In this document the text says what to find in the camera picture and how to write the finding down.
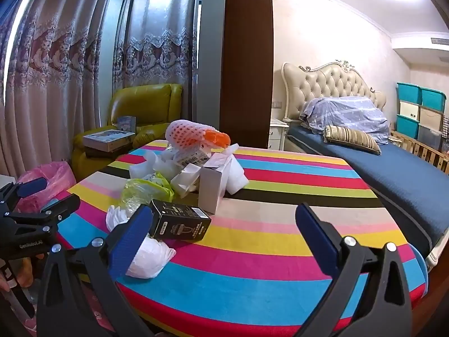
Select yellow leather armchair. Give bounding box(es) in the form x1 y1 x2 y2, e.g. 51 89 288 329
72 83 183 183

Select bed with blue sheet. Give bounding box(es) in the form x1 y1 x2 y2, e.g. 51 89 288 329
285 124 449 264

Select colourful printed flat box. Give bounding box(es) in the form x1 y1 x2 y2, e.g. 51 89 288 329
82 130 136 152

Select stack of storage boxes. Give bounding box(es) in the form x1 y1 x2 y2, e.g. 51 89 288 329
396 82 449 152

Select pink floor mat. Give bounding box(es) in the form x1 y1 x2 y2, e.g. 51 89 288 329
84 284 118 329

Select pink trash bag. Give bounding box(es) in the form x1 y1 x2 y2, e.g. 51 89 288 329
16 161 77 215

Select white foam block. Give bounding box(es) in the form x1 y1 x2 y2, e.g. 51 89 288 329
210 143 250 195

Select cream tufted headboard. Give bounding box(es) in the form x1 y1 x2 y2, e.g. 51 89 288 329
281 60 387 130

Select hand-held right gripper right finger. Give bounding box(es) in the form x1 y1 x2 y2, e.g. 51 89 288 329
295 202 413 337

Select white foam fruit net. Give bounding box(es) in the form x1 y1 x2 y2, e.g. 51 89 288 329
165 119 211 149

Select white tissue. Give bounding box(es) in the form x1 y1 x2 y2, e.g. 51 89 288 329
124 233 177 279
105 204 130 234

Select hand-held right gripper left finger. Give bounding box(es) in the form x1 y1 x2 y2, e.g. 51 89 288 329
36 204 155 337

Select brown wooden door frame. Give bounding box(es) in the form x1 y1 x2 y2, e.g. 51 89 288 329
219 0 274 150

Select black printed carton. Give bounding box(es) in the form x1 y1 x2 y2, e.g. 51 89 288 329
149 199 212 243

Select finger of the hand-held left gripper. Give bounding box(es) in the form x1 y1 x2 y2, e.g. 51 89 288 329
19 194 81 226
0 177 49 216

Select white nightstand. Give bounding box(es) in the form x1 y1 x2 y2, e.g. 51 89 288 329
268 119 290 150

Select striped gold pillow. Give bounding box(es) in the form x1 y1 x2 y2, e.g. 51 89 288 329
323 125 382 156

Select blue grey folded duvet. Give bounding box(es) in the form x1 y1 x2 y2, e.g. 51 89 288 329
299 96 391 145

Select green plastic bag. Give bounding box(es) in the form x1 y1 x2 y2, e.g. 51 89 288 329
119 172 175 215

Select orange foam fruit net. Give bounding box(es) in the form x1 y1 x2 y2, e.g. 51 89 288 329
200 130 231 148

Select white crumpled plastic wrap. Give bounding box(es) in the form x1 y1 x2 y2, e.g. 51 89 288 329
129 149 176 180

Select wooden bed rail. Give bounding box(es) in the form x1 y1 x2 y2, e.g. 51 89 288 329
390 130 449 174

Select beige printed carton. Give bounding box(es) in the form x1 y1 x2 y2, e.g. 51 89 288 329
173 144 213 169

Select tall white carton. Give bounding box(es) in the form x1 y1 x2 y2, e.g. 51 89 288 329
197 154 234 215

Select white folded cardboard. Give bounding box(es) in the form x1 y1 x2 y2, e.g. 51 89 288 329
171 163 201 198

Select pink embroidered curtain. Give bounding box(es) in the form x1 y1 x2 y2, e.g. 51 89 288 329
0 0 117 183
112 0 201 127

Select small blue printed box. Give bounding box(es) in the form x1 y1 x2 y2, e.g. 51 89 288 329
117 116 137 132

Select dark flat box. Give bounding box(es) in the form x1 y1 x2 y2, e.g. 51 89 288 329
84 145 134 159

